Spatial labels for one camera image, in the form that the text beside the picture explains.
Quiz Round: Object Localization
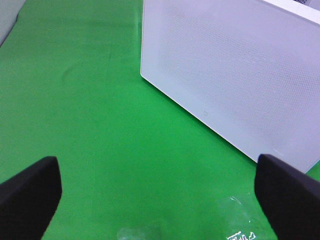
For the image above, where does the white microwave door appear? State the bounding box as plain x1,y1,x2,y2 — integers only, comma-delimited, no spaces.
140,0,320,172

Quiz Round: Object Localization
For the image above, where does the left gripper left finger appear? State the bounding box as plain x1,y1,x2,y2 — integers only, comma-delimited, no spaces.
0,156,62,240

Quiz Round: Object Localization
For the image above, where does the white microwave oven body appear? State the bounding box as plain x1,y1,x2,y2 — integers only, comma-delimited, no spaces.
265,0,320,25

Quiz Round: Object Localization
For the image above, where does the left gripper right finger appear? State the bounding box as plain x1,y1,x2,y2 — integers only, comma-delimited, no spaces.
254,154,320,240

